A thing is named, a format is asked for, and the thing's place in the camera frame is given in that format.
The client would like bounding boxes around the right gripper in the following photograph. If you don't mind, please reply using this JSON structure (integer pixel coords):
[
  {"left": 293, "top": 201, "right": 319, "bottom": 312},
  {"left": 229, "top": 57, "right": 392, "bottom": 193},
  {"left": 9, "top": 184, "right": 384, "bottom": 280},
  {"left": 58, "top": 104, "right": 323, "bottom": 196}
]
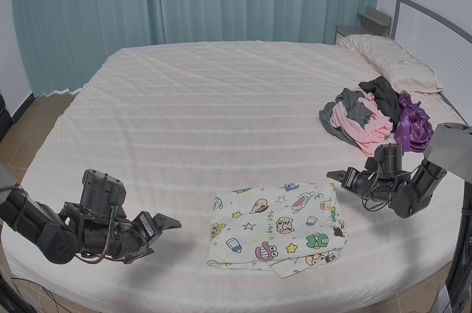
[{"left": 326, "top": 166, "right": 374, "bottom": 195}]

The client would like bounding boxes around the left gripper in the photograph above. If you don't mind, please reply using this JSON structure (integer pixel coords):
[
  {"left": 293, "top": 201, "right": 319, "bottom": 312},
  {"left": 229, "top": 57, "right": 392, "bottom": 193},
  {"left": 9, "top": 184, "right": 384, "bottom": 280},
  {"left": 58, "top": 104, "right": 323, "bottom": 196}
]
[{"left": 122, "top": 211, "right": 183, "bottom": 265}]

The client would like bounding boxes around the white printed pyjama top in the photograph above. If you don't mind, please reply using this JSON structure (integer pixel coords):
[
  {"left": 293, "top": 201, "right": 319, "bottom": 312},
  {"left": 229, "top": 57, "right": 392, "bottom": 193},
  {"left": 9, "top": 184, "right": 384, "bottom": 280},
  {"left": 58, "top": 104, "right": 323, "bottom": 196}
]
[{"left": 206, "top": 182, "right": 349, "bottom": 279}]

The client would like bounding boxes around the pink garment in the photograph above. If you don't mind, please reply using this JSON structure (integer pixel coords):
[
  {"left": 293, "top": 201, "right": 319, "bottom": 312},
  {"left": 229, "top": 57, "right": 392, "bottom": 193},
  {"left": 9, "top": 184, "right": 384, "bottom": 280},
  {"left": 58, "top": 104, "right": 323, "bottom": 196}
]
[{"left": 330, "top": 90, "right": 394, "bottom": 158}]

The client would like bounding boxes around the purple garment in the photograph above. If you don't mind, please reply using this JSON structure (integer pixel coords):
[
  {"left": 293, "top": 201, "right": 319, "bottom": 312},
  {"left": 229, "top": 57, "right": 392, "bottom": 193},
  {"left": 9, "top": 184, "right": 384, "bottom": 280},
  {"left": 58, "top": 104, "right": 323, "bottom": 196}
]
[{"left": 395, "top": 92, "right": 434, "bottom": 153}]

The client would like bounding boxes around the dark grey garment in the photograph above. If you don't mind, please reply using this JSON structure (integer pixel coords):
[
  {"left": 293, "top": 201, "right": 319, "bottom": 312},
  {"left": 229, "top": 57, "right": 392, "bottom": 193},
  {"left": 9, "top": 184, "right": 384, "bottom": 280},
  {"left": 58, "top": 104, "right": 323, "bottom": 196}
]
[{"left": 358, "top": 76, "right": 402, "bottom": 127}]

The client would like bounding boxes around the bed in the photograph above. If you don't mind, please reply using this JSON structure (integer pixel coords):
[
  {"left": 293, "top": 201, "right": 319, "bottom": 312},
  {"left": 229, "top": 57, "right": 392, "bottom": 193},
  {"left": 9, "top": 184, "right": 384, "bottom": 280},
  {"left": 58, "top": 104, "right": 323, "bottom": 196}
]
[{"left": 0, "top": 0, "right": 472, "bottom": 313}]

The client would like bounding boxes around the grey bedside table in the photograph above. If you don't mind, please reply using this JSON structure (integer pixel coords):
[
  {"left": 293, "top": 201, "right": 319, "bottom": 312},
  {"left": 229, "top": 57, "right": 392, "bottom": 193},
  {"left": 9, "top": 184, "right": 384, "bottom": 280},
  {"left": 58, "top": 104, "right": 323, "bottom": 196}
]
[{"left": 336, "top": 6, "right": 391, "bottom": 38}]

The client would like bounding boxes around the black cable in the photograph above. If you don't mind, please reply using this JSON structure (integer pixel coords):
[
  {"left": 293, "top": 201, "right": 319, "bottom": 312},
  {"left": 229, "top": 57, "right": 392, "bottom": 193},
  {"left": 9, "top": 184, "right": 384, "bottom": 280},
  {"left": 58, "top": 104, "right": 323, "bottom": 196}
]
[{"left": 10, "top": 278, "right": 64, "bottom": 313}]

